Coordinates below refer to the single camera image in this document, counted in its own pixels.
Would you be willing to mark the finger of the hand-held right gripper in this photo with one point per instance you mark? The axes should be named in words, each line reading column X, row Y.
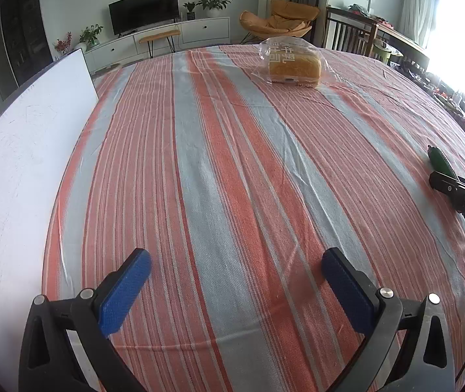
column 444, row 186

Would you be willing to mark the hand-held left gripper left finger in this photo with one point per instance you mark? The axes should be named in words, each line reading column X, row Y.
column 124, row 294

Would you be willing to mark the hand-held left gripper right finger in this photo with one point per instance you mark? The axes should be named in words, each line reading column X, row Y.
column 346, row 294

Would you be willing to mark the dark green snack packet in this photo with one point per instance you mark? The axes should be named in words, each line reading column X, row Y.
column 440, row 161

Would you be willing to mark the bread loaf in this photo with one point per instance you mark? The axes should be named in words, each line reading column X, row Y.
column 293, row 67

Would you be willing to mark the row of bottles and jars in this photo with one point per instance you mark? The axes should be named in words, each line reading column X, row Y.
column 461, row 110

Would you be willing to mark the white and green pot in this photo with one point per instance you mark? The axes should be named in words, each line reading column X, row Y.
column 385, row 49

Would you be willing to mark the wooden sideboard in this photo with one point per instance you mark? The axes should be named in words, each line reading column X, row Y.
column 400, row 41

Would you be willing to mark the orange grey striped tablecloth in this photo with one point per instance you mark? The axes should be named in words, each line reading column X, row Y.
column 236, row 179

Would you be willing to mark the white board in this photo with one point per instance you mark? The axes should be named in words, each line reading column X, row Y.
column 24, row 151

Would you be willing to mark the dark wooden slatted chair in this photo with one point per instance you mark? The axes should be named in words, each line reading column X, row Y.
column 344, row 32

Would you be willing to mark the white curtain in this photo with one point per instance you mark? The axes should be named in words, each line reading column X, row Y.
column 416, row 4

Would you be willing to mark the pile of folded clothes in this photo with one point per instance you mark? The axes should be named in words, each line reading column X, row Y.
column 361, row 9

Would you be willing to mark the orange lounge chair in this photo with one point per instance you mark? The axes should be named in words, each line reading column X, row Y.
column 277, row 20

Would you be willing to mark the red flower arrangement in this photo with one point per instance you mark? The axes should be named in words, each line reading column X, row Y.
column 63, row 44

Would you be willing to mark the wooden stool with metal legs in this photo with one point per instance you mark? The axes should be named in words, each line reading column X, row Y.
column 159, row 36

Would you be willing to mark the green plant in white vase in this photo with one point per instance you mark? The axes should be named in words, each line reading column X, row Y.
column 90, row 34

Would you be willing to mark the white television cabinet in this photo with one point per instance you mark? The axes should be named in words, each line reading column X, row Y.
column 203, row 30

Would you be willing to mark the black television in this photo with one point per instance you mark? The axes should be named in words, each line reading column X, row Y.
column 144, row 14

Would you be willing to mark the black display cabinet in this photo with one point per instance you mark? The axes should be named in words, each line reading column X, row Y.
column 22, row 28

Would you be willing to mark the small potted plant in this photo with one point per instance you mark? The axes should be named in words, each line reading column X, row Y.
column 190, row 10

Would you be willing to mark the large leafy potted plant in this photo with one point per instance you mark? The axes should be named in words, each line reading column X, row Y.
column 214, row 4

